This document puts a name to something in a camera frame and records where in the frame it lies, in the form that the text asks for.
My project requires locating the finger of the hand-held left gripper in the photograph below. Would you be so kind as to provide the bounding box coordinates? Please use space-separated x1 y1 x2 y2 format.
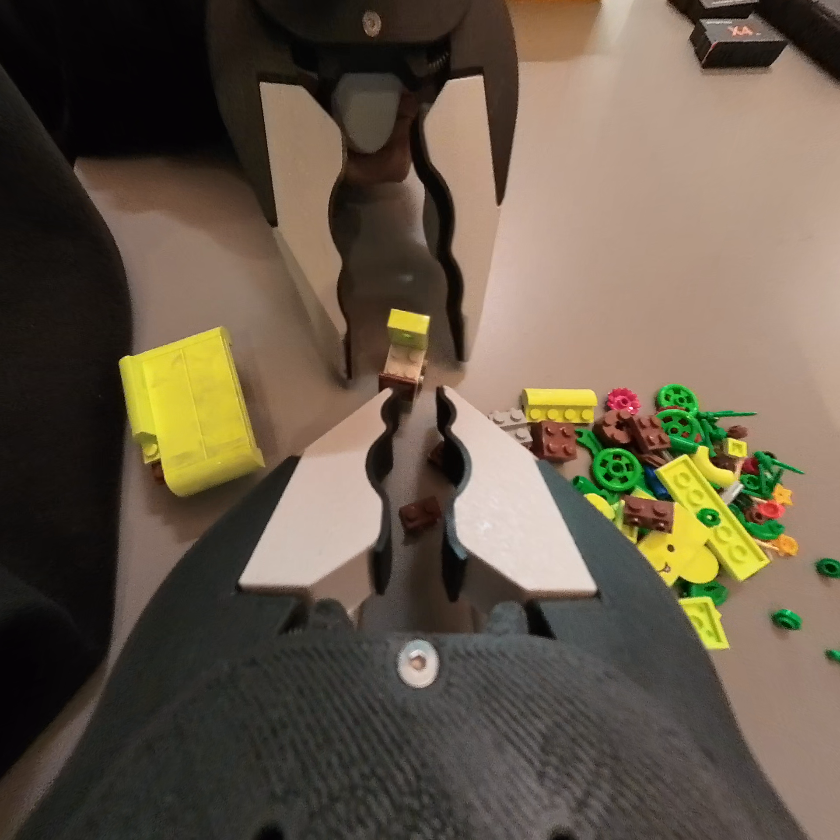
259 77 353 383
419 74 504 362

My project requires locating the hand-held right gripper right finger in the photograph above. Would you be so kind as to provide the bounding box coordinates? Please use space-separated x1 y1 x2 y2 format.
435 386 601 619

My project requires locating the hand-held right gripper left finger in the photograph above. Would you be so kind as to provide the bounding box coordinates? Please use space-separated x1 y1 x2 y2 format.
238 387 404 619

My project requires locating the small lime brown brick block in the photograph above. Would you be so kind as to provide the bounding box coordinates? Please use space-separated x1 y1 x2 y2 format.
378 308 432 412

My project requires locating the large lime brick assembly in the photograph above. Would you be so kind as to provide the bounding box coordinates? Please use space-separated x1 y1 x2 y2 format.
118 326 266 497

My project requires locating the person's left hand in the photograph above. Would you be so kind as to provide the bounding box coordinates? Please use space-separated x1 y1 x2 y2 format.
344 98 422 189

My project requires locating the small grey plate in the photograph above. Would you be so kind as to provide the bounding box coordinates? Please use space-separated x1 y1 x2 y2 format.
489 408 534 448

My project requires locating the pile of loose toy bricks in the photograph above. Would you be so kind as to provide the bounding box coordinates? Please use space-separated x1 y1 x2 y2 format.
571 384 840 664

